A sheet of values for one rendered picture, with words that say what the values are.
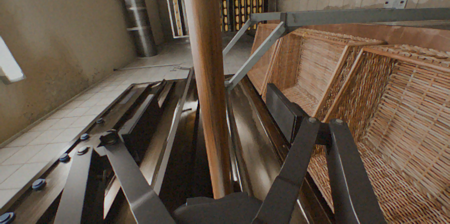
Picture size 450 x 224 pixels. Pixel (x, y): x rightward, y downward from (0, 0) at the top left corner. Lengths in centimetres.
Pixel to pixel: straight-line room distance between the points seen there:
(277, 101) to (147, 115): 13
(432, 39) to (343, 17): 23
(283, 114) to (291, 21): 46
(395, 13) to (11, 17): 220
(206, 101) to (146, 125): 6
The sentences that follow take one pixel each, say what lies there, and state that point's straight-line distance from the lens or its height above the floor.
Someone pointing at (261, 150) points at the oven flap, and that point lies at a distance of 85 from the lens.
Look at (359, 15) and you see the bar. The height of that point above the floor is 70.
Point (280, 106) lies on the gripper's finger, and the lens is 16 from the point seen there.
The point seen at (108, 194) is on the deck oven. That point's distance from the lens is 89.
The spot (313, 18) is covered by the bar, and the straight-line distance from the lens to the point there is 63.
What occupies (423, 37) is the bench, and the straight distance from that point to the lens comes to 74.
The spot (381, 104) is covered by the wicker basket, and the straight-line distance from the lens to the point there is 81.
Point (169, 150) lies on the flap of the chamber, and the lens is 70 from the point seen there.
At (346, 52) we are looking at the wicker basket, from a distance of 70.
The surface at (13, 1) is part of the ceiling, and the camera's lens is 201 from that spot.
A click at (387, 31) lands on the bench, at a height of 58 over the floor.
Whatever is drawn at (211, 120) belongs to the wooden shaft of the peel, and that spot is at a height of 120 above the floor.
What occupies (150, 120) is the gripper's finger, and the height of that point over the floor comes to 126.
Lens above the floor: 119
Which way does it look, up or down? 3 degrees down
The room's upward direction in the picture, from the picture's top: 96 degrees counter-clockwise
